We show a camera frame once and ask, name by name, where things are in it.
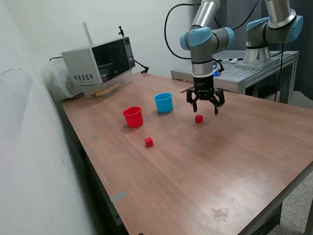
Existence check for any long blue-grey tape strip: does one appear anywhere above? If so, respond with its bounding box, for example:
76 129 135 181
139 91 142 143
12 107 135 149
110 191 127 203

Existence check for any blue plastic cup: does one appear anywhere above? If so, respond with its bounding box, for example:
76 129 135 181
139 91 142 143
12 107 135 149
153 92 174 114

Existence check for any clear plastic bag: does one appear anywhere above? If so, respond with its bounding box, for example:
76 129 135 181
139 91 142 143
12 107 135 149
41 60 84 101

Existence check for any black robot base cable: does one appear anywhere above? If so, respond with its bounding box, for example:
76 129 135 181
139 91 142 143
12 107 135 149
272 43 286 102

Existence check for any aluminium robot mount table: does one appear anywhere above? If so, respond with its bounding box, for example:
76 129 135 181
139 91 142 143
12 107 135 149
170 50 299 103

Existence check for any wooden stick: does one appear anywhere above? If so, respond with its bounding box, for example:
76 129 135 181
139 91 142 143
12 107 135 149
90 83 122 96

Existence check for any thin white rod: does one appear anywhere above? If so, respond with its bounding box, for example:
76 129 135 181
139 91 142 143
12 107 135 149
83 22 93 46

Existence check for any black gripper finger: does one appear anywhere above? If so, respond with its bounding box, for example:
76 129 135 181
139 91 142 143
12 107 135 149
186 87 200 113
211 88 225 116

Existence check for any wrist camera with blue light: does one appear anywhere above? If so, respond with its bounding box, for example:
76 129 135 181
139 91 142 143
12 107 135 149
211 58 224 78

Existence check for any silver microwave oven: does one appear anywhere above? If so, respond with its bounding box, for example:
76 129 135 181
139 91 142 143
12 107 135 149
61 36 136 86

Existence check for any red plastic cup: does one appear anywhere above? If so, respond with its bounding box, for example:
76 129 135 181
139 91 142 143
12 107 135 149
122 106 144 129

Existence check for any black looping arm cable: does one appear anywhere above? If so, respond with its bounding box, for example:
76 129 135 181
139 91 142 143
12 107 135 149
164 0 260 60

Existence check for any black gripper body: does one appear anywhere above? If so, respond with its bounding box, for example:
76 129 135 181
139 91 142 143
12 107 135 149
192 74 216 101

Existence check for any clear acrylic stand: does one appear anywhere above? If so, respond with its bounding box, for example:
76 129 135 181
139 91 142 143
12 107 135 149
82 70 134 98

